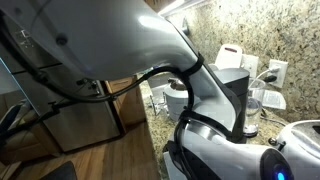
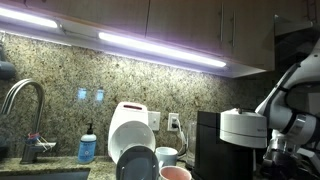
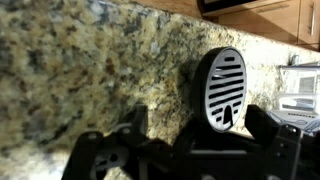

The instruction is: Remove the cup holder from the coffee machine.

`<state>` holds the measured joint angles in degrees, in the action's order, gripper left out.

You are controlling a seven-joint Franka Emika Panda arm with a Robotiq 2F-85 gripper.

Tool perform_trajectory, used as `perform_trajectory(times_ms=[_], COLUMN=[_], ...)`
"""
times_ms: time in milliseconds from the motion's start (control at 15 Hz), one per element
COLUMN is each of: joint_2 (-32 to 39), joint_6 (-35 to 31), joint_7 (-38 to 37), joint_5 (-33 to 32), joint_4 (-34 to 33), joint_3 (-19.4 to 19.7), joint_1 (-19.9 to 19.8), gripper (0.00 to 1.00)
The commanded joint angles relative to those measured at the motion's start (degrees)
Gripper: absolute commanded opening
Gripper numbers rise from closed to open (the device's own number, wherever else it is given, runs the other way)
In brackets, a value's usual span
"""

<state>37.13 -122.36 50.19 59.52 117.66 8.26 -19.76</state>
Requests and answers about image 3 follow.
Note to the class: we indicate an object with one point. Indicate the round black cup holder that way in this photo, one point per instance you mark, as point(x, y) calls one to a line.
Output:
point(201, 86)

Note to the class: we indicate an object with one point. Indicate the black built-in microwave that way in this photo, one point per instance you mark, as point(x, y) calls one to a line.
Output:
point(233, 4)

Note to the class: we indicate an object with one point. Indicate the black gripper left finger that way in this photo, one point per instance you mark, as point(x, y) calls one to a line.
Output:
point(140, 118)

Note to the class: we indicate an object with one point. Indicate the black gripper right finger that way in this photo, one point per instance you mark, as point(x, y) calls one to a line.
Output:
point(263, 128)

